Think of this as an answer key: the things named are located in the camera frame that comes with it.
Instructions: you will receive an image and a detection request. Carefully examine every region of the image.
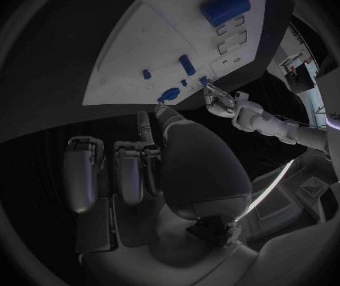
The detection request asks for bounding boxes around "white task board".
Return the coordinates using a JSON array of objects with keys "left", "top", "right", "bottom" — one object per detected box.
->
[{"left": 81, "top": 0, "right": 268, "bottom": 106}]

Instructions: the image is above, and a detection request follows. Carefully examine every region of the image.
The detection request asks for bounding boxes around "blue gear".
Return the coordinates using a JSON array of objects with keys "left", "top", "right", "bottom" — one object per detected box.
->
[{"left": 156, "top": 87, "right": 181, "bottom": 104}]

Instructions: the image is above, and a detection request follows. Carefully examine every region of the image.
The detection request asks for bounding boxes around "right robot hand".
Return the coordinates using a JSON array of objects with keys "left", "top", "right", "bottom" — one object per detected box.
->
[{"left": 63, "top": 103, "right": 261, "bottom": 285}]

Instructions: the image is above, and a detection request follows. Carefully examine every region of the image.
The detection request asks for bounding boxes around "blue short cylinder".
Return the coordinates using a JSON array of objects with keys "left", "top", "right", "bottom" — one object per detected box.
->
[{"left": 178, "top": 55, "right": 197, "bottom": 76}]

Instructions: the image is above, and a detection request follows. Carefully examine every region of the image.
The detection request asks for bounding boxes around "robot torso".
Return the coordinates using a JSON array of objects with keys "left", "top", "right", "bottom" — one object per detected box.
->
[{"left": 314, "top": 52, "right": 340, "bottom": 182}]

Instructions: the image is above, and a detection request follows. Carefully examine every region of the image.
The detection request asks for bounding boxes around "blue fat cylinder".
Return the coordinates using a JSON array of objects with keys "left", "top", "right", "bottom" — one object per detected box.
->
[{"left": 200, "top": 0, "right": 252, "bottom": 28}]

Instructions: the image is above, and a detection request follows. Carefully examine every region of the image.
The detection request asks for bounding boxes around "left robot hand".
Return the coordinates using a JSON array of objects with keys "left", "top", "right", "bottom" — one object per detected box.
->
[{"left": 202, "top": 83, "right": 236, "bottom": 119}]

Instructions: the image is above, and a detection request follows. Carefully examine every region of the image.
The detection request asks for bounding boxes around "workshop desk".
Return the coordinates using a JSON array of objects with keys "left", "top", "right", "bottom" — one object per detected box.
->
[{"left": 278, "top": 49, "right": 318, "bottom": 93}]

